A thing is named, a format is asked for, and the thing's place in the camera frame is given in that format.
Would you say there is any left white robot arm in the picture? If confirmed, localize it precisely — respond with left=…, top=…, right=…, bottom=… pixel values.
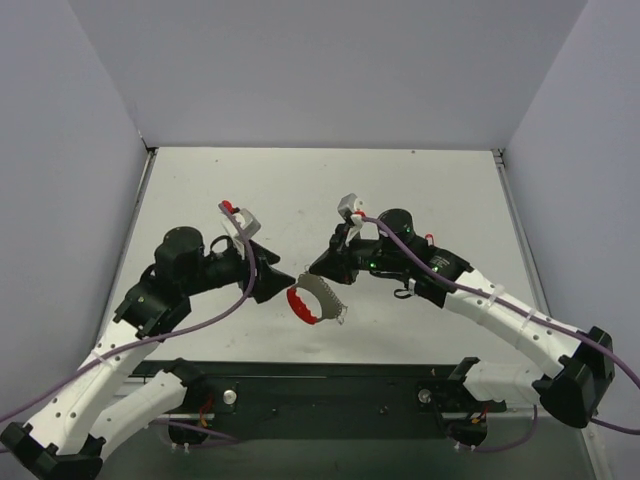
left=1, top=227, right=295, bottom=479

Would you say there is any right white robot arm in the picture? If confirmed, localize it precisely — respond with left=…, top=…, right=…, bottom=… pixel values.
left=310, top=209, right=615, bottom=428

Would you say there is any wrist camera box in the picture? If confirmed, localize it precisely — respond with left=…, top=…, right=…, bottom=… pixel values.
left=337, top=193, right=366, bottom=244
left=220, top=200, right=261, bottom=259

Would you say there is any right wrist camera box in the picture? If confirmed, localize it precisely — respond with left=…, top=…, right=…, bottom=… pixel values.
left=337, top=193, right=366, bottom=244

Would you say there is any aluminium frame rail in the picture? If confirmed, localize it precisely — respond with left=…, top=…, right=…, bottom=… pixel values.
left=491, top=149, right=550, bottom=314

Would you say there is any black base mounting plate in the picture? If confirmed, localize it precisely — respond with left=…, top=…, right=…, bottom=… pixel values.
left=129, top=360, right=506, bottom=441

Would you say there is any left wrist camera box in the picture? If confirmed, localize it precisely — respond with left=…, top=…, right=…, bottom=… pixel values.
left=220, top=200, right=261, bottom=259

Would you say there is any silver keyring with red tag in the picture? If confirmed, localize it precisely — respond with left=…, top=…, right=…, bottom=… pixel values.
left=286, top=272, right=348, bottom=325

